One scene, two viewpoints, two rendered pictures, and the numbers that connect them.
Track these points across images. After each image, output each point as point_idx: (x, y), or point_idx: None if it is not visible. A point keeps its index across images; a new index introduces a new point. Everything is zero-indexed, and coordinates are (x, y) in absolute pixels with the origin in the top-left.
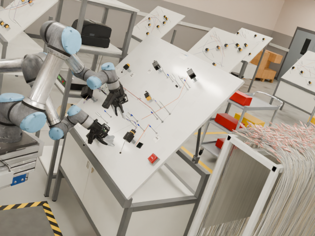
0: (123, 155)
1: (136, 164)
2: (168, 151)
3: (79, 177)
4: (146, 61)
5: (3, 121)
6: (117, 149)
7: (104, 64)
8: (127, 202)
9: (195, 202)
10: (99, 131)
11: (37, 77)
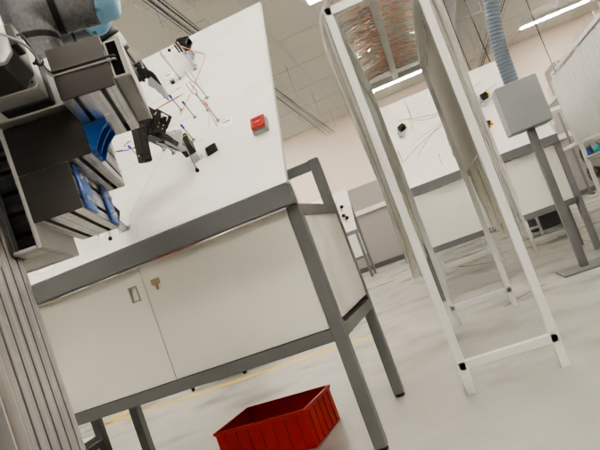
0: (203, 179)
1: (239, 158)
2: (265, 106)
3: (129, 352)
4: None
5: (38, 27)
6: (178, 191)
7: None
8: (291, 191)
9: (337, 212)
10: (155, 116)
11: None
